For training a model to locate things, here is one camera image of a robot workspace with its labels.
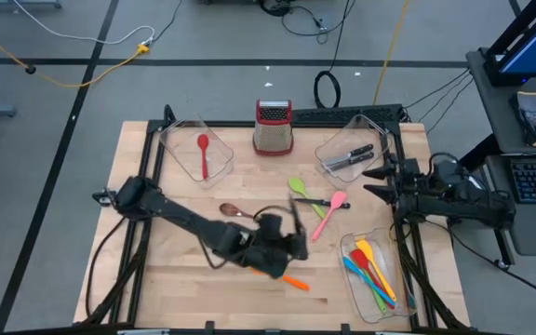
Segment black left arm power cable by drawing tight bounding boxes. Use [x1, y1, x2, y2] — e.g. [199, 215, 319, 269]
[85, 217, 127, 320]

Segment yellow silicone spatula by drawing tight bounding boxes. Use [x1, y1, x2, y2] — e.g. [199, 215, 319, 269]
[355, 238, 398, 303]

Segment wide steel knife black handle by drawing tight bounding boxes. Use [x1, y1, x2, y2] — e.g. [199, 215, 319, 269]
[321, 144, 375, 167]

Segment blue silicone spatula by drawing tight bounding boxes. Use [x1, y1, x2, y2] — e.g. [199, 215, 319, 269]
[342, 255, 396, 308]

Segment black floor cable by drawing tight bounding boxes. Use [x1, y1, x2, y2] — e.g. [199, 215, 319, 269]
[150, 0, 184, 44]

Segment red steel box grater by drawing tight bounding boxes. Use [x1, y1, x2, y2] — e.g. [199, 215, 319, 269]
[252, 99, 295, 157]

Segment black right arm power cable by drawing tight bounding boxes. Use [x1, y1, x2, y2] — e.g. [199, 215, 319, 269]
[435, 218, 536, 306]

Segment brown wooden spoon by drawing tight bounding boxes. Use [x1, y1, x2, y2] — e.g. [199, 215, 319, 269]
[219, 202, 256, 221]

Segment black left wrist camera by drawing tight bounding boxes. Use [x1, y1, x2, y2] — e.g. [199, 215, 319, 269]
[257, 212, 284, 239]

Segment orange silicone spatula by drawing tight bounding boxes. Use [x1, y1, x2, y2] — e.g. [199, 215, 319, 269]
[248, 265, 311, 292]

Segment pink silicone spatula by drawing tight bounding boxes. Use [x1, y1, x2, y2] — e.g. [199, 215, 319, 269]
[311, 190, 348, 243]

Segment black left wrist camera cable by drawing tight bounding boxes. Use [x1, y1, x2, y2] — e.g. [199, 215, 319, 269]
[252, 204, 297, 222]

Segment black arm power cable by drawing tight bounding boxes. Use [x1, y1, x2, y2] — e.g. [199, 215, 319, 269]
[435, 218, 536, 306]
[85, 217, 127, 320]

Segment all-black knife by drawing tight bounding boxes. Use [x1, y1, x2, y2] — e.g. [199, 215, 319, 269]
[294, 198, 352, 209]

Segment grey black work gloves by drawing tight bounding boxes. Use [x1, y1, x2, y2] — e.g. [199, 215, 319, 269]
[509, 90, 536, 149]

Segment yellow floor extension cable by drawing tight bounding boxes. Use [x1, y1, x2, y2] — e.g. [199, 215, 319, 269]
[0, 20, 151, 89]

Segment grey computer workstation cart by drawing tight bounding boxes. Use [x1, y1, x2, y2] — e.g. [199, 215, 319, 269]
[465, 46, 536, 271]

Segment black cart cable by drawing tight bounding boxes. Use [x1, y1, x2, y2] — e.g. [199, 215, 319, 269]
[402, 68, 475, 137]

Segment clear plastic storage bin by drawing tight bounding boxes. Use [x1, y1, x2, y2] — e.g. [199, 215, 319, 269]
[339, 226, 419, 326]
[314, 114, 391, 185]
[157, 115, 235, 183]

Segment black cable tangle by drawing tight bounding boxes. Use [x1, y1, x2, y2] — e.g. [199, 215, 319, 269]
[258, 0, 357, 46]

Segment black perforated metal bar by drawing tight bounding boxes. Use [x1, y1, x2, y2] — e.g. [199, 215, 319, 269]
[290, 103, 407, 125]

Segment red silicone spatula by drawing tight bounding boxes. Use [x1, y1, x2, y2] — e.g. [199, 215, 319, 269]
[348, 248, 396, 312]

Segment yellow hanging cable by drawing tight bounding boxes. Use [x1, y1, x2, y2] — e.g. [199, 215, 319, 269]
[372, 0, 411, 106]

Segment narrow steel knife black handle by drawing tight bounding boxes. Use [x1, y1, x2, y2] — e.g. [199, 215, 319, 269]
[326, 153, 376, 172]

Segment paring knife black handle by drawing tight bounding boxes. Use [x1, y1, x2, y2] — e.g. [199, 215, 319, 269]
[288, 194, 307, 238]

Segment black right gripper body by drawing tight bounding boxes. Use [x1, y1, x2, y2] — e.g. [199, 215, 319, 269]
[388, 157, 437, 218]

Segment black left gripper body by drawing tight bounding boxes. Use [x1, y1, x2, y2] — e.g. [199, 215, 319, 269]
[241, 237, 293, 280]

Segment white floor cable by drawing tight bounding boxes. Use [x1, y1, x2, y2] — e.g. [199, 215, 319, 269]
[12, 0, 156, 47]

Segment black hanging cable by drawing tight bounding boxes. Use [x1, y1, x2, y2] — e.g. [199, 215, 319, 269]
[313, 0, 357, 110]

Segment red silicone spoon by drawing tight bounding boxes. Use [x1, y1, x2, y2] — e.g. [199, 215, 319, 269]
[196, 133, 211, 181]

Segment lime green silicone spoon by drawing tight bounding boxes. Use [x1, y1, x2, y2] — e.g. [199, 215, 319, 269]
[288, 175, 328, 220]

